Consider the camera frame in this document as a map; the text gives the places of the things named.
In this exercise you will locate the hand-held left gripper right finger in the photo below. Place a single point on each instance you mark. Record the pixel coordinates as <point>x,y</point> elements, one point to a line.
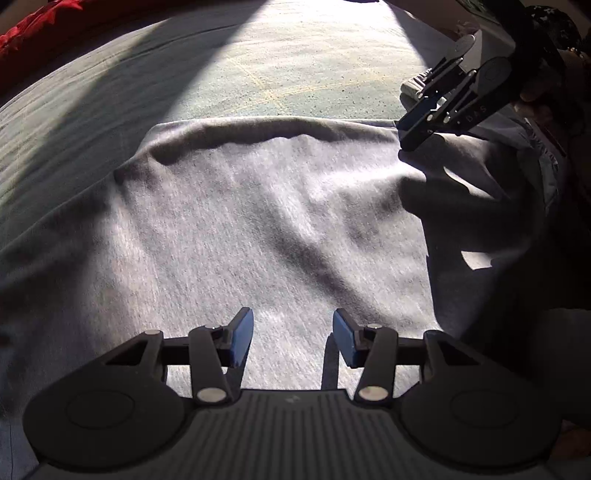
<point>344,339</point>

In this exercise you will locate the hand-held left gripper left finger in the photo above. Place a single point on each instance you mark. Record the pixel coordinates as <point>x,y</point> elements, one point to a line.
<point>242,341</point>

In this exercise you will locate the grey sweatpants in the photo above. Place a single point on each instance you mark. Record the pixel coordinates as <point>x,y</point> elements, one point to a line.
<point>277,207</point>

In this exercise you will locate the star print dark cloth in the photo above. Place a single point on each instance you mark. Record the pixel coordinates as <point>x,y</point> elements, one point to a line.
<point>561,27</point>

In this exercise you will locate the person's right hand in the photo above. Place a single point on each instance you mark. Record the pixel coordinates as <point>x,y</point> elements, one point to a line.
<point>538,92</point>

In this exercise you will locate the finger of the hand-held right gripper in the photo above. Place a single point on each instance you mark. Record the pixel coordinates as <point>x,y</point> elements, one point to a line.
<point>475,106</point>
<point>443,74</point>

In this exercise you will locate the red quilt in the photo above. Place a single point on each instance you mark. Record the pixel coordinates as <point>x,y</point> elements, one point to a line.
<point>37,27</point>

